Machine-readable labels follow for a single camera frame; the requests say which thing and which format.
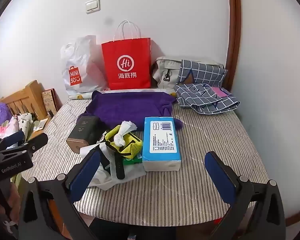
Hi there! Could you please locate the grey checked cloth bundle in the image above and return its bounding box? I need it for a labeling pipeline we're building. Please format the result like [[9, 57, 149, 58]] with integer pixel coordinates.
[[177, 59, 228, 85]]

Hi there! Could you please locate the striped bed mattress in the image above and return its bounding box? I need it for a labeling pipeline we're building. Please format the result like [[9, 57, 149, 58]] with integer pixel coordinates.
[[21, 97, 270, 223]]

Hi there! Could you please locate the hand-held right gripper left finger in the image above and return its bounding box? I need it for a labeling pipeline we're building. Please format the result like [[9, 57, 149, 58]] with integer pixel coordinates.
[[17, 149, 101, 240]]

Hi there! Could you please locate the purple towel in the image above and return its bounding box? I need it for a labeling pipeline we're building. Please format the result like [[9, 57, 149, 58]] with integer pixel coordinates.
[[85, 90, 184, 130]]

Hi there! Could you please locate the beige backpack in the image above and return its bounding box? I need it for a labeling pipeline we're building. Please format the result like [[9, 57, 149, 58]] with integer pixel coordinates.
[[151, 56, 225, 93]]

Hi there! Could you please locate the brown wooden door frame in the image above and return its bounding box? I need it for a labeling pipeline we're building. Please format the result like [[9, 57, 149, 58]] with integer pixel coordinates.
[[226, 0, 242, 90]]

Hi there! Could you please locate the patterned notebook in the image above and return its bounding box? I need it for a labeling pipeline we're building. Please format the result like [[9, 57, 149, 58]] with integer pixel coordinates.
[[41, 88, 58, 117]]

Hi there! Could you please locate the white spotted cloth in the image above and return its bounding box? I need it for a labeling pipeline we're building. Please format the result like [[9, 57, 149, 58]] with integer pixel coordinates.
[[15, 113, 33, 133]]

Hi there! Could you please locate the wooden nightstand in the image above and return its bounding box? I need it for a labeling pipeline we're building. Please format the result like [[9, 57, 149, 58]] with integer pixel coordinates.
[[27, 117, 52, 140]]

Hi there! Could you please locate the green foil packet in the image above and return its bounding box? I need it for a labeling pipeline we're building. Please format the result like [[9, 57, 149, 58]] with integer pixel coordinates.
[[122, 155, 143, 165]]

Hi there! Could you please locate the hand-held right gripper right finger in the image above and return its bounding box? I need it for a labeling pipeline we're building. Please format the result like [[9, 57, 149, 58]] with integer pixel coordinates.
[[204, 151, 287, 240]]

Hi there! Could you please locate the blue tissue pack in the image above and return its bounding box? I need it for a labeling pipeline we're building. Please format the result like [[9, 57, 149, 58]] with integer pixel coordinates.
[[142, 117, 182, 172]]

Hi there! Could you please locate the lettered grey checked cloth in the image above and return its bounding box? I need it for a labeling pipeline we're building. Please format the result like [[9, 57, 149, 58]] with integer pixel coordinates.
[[174, 83, 240, 115]]

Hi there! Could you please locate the pink cloth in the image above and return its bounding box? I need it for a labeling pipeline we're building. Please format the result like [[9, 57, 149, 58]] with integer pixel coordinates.
[[0, 116, 19, 140]]

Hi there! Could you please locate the white plastic shopping bag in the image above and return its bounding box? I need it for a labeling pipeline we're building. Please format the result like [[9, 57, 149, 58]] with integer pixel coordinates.
[[60, 35, 109, 97]]

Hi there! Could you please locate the white wall light switch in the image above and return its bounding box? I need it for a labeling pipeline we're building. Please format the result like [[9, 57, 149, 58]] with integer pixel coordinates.
[[85, 0, 101, 14]]

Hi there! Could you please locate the green blanket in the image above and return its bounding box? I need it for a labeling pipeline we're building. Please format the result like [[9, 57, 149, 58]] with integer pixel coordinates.
[[11, 172, 23, 198]]

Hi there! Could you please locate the yellow mesh bag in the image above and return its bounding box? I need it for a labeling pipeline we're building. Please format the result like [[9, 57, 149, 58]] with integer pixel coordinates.
[[100, 124, 143, 180]]

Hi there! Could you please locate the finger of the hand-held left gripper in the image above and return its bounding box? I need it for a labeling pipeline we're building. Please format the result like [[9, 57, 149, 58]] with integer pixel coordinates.
[[0, 130, 25, 153], [0, 133, 48, 155]]

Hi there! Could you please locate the red paper bag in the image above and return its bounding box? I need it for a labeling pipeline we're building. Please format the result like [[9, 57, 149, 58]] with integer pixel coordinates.
[[101, 19, 152, 90]]

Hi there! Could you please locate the wooden headboard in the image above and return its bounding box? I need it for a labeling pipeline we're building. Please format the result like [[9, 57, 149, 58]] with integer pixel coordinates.
[[0, 80, 48, 120]]

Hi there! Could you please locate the white tissue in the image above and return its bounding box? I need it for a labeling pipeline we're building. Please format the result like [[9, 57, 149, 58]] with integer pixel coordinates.
[[113, 120, 137, 147]]

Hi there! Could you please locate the white plastic wrapper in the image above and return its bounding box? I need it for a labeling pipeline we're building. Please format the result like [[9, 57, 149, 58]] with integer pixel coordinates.
[[80, 144, 147, 190]]

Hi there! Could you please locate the purple plush toy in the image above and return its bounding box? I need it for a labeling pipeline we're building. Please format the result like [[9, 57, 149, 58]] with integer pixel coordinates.
[[0, 102, 13, 127]]

